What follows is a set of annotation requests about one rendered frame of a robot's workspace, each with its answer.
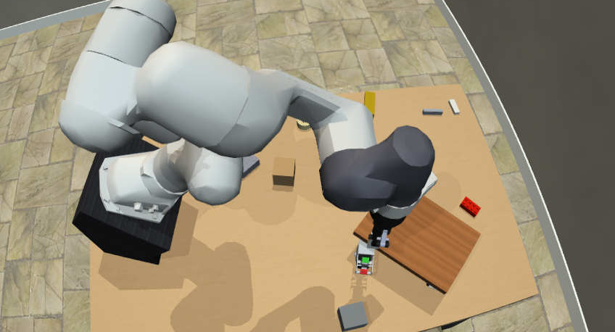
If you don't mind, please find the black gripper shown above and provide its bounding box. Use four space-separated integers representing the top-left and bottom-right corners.
367 211 406 249

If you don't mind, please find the red toy building brick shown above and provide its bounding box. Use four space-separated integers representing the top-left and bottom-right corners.
460 197 481 217

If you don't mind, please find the yellow rectangular block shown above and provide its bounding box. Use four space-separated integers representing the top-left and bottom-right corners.
364 91 375 117

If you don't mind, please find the tan cube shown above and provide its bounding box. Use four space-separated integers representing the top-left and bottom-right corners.
272 157 295 186

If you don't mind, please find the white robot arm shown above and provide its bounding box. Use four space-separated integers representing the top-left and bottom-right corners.
58 0 438 223

